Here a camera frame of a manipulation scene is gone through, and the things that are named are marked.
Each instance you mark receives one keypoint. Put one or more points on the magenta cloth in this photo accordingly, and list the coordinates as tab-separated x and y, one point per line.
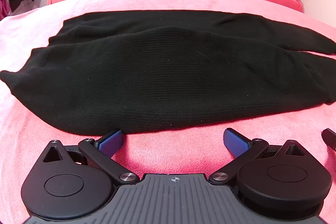
4	5

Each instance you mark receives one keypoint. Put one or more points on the black knit pants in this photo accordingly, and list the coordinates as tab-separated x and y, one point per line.
157	77

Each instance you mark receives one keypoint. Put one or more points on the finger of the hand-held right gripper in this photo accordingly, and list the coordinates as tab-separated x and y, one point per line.
329	138

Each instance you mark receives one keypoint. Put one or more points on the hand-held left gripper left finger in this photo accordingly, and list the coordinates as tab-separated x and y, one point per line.
111	142

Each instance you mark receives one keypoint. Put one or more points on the pink fleece blanket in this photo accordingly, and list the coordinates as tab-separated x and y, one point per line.
170	150

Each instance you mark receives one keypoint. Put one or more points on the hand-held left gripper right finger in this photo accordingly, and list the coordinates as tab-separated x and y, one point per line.
236	144

